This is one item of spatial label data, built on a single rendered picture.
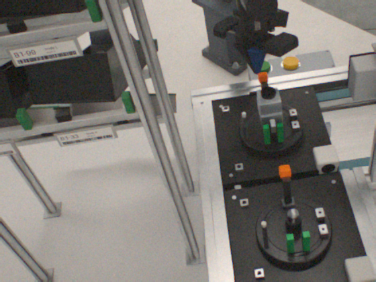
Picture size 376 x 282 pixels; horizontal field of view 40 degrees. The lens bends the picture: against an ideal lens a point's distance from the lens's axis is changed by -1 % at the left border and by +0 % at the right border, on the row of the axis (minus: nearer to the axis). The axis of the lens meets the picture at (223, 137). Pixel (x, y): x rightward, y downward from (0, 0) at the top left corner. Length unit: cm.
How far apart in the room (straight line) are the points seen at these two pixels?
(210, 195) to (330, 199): 24
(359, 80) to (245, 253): 37
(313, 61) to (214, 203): 46
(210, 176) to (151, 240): 19
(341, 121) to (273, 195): 29
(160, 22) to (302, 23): 44
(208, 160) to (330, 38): 59
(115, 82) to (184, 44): 80
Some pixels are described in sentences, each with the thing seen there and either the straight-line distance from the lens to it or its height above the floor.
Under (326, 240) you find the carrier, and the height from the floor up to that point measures 99.
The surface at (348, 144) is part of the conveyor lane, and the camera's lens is 118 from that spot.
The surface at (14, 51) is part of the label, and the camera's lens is 68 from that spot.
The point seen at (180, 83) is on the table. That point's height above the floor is 86.
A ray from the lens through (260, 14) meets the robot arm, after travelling 93.
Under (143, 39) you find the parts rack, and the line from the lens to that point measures 86.
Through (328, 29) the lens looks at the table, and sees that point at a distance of 156.
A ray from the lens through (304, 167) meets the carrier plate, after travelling 106.
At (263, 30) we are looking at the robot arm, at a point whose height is 119.
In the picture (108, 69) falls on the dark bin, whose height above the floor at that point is 135.
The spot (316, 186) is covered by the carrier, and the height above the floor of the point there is 97.
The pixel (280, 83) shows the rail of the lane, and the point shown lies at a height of 95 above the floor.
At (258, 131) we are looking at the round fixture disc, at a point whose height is 99.
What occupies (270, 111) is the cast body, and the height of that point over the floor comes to 106.
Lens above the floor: 182
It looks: 49 degrees down
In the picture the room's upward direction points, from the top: 10 degrees counter-clockwise
